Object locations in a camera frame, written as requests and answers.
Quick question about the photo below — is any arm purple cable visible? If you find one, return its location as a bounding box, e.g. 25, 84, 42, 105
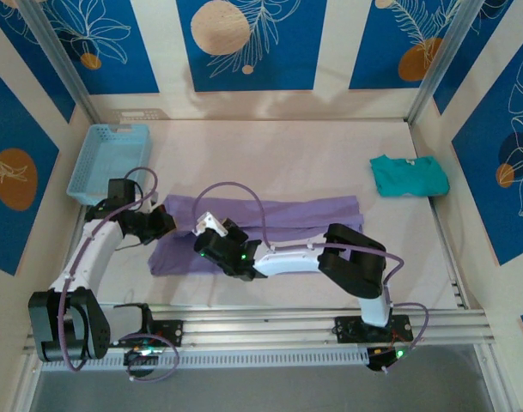
191, 182, 429, 374
58, 166, 180, 385

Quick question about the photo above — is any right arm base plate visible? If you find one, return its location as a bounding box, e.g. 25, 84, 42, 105
334, 315, 415, 344

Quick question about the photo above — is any white slotted cable duct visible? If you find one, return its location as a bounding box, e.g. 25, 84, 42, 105
40, 347, 372, 370

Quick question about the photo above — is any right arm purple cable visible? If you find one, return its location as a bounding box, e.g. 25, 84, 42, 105
191, 182, 429, 374

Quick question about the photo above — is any perforated metal bracket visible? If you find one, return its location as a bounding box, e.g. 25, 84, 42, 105
110, 107, 166, 122

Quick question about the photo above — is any purple t-shirt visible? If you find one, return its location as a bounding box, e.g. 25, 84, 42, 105
148, 194, 365, 278

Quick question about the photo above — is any aluminium frame post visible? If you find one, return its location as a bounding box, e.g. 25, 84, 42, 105
404, 0, 488, 125
18, 0, 101, 125

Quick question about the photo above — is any aluminium mounting rail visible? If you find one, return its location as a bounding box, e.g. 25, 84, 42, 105
22, 306, 490, 357

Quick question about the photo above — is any light blue plastic basket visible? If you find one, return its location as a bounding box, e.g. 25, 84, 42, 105
66, 123, 154, 207

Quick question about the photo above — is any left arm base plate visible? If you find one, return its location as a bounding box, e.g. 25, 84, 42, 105
105, 319, 185, 348

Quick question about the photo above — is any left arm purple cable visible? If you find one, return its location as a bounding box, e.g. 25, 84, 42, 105
58, 166, 180, 385

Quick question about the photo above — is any teal folded t-shirt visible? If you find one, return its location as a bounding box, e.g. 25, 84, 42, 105
369, 154, 450, 198

